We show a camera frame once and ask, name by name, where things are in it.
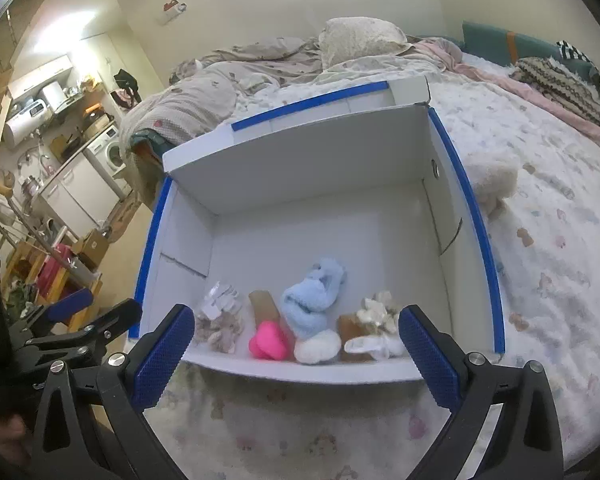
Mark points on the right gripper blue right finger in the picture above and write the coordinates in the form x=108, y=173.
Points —
x=437, y=356

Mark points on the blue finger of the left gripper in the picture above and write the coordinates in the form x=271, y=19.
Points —
x=69, y=305

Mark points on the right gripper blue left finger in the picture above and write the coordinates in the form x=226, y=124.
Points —
x=155, y=357

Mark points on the beige frilly scrunchie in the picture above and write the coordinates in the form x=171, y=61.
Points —
x=221, y=334

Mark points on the cream flower hair clip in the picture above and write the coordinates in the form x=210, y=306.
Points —
x=377, y=324

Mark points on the clear bag with label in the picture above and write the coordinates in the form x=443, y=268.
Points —
x=221, y=298

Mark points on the pink heart plush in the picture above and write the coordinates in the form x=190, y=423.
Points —
x=269, y=342

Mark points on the white fluffy plush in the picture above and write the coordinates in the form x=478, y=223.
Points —
x=320, y=348

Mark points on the light blue fluffy plush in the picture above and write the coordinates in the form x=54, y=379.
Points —
x=304, y=305

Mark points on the yellow wooden chair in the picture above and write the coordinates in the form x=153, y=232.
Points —
x=33, y=281

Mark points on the cardboard box on floor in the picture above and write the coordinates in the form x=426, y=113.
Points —
x=90, y=250

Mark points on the white lower cabinets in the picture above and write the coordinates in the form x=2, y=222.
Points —
x=78, y=197

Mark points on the white washing machine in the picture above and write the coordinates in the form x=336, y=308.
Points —
x=104, y=152

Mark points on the white water heater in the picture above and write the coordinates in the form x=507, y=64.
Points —
x=25, y=122

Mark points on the blue and white cardboard box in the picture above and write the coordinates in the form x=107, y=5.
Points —
x=366, y=175

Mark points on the white cartoon print bedsheet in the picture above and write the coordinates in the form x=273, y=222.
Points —
x=546, y=243

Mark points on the cream fluffy plush towel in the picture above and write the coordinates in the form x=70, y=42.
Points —
x=492, y=178

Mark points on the beige checkered blanket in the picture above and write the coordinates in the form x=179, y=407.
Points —
x=191, y=107

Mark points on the grey brown duvet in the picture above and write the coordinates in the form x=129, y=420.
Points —
x=285, y=59

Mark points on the black white striped cloth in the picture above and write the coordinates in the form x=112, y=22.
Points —
x=568, y=78

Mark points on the pink bedsheet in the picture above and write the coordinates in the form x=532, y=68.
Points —
x=449, y=55

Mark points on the green headboard cushion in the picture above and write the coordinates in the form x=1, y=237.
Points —
x=503, y=47

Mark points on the cream textured pillow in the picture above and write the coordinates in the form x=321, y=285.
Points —
x=346, y=39

